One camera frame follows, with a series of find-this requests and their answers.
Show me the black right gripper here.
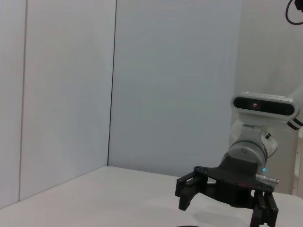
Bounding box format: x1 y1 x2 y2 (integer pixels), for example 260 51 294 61
175 155 279 227

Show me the black cable with silver plug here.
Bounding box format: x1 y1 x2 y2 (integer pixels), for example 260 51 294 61
255 174 281 187

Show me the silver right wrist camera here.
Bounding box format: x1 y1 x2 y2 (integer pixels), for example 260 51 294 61
231 91 298 142

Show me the black looped cable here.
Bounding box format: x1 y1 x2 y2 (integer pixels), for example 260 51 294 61
285 0 303 26

